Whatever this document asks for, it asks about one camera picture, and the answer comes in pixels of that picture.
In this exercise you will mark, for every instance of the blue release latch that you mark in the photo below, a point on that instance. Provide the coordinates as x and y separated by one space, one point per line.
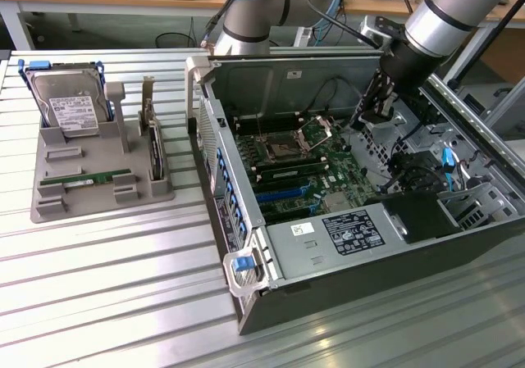
241 264

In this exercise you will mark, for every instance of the perforated metal drive cage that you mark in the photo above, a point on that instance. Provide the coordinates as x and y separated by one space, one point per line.
375 151

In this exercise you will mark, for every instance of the black tripod pole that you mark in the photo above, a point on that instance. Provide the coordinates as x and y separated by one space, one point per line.
492 36

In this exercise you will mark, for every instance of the black plastic air shroud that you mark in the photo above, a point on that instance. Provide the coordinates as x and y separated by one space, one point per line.
418 216

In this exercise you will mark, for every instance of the metal socket cover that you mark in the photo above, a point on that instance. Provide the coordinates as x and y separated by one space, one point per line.
316 132

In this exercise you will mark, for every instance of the blue expansion slot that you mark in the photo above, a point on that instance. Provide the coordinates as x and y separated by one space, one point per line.
283 193

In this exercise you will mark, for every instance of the CPU socket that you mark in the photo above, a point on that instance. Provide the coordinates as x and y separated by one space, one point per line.
281 148

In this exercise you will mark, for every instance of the green RAM stick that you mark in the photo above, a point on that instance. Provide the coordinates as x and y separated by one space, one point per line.
287 174
102 176

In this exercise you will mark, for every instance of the black graphics card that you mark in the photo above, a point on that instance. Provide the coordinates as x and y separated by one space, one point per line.
156 155

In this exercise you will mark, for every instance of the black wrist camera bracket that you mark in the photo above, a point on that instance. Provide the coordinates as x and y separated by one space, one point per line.
385 25

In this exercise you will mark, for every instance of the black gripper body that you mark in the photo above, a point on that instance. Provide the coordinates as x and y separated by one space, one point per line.
410 69

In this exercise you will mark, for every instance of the black RAM slot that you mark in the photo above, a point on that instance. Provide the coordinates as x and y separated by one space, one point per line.
266 119
287 161

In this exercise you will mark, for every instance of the thin metal locking lever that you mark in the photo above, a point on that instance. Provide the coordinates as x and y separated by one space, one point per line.
260 126

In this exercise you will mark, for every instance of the grey aluminium frame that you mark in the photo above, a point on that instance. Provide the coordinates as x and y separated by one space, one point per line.
508 110

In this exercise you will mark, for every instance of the cluttered wooden desk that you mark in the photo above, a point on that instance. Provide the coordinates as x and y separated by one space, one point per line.
369 3

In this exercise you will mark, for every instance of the green motherboard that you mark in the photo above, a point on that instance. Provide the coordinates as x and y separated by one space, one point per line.
348 171

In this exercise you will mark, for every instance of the grey disk bay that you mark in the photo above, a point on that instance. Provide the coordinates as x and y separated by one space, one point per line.
476 212

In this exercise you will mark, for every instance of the open grey PC case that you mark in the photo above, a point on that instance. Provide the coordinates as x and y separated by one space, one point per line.
369 286

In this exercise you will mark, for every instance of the silver chipset heatsink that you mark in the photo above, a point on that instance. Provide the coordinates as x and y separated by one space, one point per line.
336 202

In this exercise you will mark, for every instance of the grey plastic parts rack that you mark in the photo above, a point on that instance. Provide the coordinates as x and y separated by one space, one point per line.
123 161

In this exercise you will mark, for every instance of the grey power supply unit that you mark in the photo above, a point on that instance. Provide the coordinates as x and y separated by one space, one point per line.
299 253

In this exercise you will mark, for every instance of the large brown cardboard box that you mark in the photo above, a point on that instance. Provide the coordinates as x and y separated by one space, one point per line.
508 56

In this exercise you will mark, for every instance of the hard disk in blue caddy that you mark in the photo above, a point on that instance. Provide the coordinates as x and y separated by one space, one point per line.
76 110

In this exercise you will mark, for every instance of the black expansion slot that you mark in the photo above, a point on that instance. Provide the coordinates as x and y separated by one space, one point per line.
287 214

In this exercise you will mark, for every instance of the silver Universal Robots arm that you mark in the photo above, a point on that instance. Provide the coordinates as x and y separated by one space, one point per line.
439 24

